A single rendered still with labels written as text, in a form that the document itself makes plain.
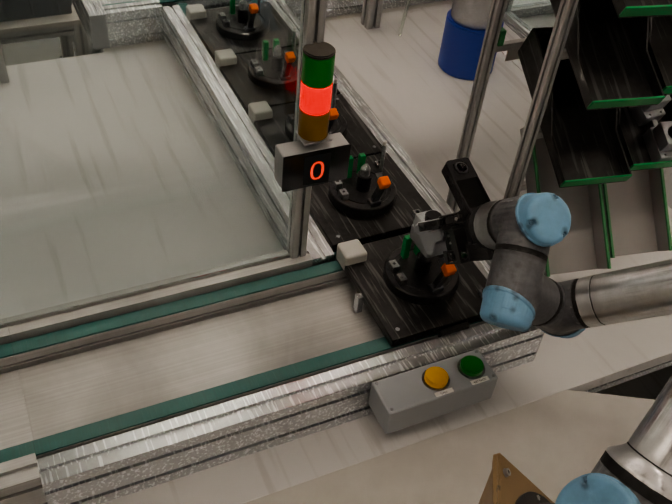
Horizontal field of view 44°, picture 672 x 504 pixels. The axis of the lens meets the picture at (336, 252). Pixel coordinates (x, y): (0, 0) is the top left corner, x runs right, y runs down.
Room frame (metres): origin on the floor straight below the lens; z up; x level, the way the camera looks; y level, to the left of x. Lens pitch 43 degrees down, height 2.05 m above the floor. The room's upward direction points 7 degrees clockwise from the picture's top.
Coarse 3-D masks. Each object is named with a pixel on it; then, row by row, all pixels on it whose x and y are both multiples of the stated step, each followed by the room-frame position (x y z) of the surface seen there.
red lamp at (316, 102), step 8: (304, 88) 1.10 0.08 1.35; (312, 88) 1.10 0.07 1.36; (328, 88) 1.10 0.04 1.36; (304, 96) 1.10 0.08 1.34; (312, 96) 1.09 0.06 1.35; (320, 96) 1.10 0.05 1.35; (328, 96) 1.11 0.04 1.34; (304, 104) 1.10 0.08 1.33; (312, 104) 1.09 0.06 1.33; (320, 104) 1.10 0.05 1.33; (328, 104) 1.11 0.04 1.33; (304, 112) 1.10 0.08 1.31; (312, 112) 1.09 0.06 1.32; (320, 112) 1.10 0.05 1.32
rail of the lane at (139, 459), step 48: (480, 336) 0.99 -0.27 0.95; (528, 336) 1.01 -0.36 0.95; (288, 384) 0.83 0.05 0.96; (336, 384) 0.84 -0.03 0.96; (144, 432) 0.71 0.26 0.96; (192, 432) 0.72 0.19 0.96; (240, 432) 0.75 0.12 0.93; (288, 432) 0.79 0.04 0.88; (48, 480) 0.61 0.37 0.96; (96, 480) 0.64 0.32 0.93; (144, 480) 0.67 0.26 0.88
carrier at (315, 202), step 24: (384, 144) 1.38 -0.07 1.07; (360, 168) 1.37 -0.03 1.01; (384, 168) 1.43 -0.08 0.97; (312, 192) 1.32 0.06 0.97; (336, 192) 1.31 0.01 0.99; (360, 192) 1.31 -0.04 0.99; (384, 192) 1.32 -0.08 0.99; (408, 192) 1.36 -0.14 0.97; (312, 216) 1.25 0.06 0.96; (336, 216) 1.25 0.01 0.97; (360, 216) 1.26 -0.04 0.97; (384, 216) 1.27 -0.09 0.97; (408, 216) 1.28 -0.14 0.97; (336, 240) 1.18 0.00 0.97; (360, 240) 1.20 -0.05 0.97
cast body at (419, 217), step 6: (432, 210) 1.12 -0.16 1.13; (420, 216) 1.11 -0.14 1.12; (426, 216) 1.10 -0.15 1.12; (432, 216) 1.10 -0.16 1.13; (438, 216) 1.10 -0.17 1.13; (414, 222) 1.12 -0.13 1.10; (414, 234) 1.11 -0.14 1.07; (414, 240) 1.11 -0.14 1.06; (420, 240) 1.09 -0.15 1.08; (444, 240) 1.09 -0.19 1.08; (420, 246) 1.09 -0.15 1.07; (438, 246) 1.08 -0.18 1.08; (444, 246) 1.08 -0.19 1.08; (438, 252) 1.08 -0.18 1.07
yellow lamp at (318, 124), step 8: (328, 112) 1.11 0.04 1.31; (304, 120) 1.10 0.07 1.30; (312, 120) 1.09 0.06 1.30; (320, 120) 1.10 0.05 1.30; (328, 120) 1.11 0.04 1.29; (304, 128) 1.10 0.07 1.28; (312, 128) 1.09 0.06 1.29; (320, 128) 1.10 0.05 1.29; (304, 136) 1.10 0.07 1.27; (312, 136) 1.09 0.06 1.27; (320, 136) 1.10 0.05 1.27
